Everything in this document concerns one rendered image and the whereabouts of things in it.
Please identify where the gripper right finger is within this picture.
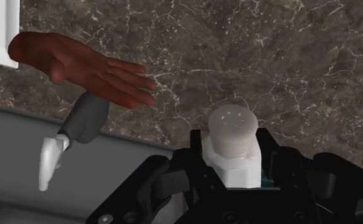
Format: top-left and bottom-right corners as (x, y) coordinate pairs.
(255, 127), (363, 224)

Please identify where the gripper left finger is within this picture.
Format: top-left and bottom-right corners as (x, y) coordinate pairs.
(86, 129), (228, 224)

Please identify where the white salt shaker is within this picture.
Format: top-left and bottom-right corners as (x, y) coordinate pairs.
(201, 104), (263, 189)

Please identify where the grey and white hand figure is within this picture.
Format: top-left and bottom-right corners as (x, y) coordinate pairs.
(38, 90), (111, 192)

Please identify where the brown hand figure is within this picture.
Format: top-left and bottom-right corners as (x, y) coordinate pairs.
(7, 31), (156, 109)

